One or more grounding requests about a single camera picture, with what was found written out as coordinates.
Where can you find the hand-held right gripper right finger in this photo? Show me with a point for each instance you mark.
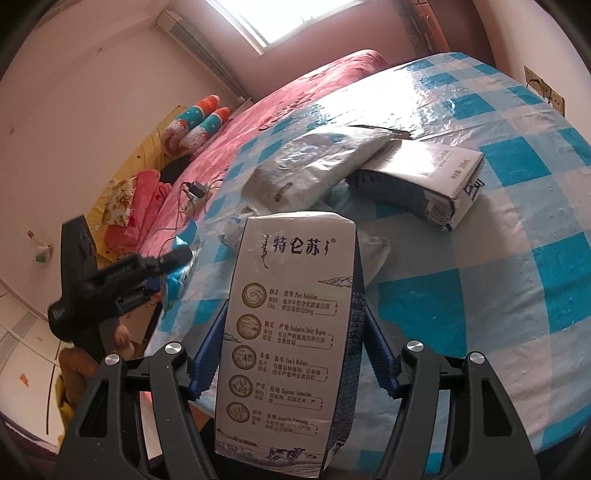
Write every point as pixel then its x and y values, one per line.
pixel 381 355

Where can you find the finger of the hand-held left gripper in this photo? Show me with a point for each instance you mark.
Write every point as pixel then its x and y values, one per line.
pixel 134 301
pixel 138 266

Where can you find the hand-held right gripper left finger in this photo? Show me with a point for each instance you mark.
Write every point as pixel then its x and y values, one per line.
pixel 210 350

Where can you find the blue orange tissue packet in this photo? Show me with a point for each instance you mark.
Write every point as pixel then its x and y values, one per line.
pixel 184 281

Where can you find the white milk carton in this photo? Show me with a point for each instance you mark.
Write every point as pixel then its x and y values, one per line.
pixel 286 332
pixel 415 184

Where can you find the white bread packet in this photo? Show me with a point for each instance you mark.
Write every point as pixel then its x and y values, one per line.
pixel 229 228
pixel 374 251

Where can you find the person's left hand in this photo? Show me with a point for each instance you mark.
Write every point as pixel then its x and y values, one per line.
pixel 123 334

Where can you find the folded pink blanket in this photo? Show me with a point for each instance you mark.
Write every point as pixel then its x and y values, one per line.
pixel 143 212

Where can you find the floral cushion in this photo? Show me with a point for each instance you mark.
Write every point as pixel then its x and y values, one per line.
pixel 121 198

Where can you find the white power strip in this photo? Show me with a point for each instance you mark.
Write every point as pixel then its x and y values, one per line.
pixel 199 201

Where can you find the black charger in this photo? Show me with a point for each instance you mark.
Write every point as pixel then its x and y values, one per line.
pixel 196 188

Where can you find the crumpled white bread packet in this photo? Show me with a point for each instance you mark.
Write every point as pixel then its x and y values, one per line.
pixel 374 251

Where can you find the black cloth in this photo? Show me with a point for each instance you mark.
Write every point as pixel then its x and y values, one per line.
pixel 178 168

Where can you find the blue white checked tablecloth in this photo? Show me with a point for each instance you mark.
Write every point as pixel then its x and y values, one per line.
pixel 485 300

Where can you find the yellow headboard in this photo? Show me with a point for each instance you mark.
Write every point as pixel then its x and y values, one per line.
pixel 138 147

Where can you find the orange teal white pillow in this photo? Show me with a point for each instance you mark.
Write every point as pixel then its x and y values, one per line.
pixel 203 110
pixel 207 129

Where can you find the pink bed cover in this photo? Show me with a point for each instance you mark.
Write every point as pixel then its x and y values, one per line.
pixel 258 115

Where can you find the flattened grey carton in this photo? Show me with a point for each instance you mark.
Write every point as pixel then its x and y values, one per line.
pixel 314 166

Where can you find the window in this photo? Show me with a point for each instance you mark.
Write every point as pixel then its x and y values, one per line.
pixel 286 18

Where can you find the brown wooden cabinet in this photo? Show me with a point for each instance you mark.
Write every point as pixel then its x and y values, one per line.
pixel 425 23

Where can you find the wall socket plate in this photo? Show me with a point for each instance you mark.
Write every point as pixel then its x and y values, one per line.
pixel 551 94

